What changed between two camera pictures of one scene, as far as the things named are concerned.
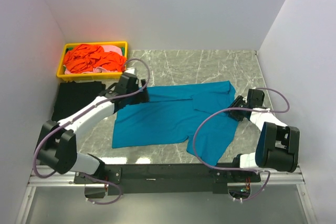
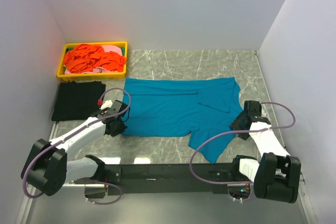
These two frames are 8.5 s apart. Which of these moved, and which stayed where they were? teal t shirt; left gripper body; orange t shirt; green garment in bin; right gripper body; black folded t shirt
Moved: left gripper body; teal t shirt; right gripper body
Stayed: orange t shirt; green garment in bin; black folded t shirt
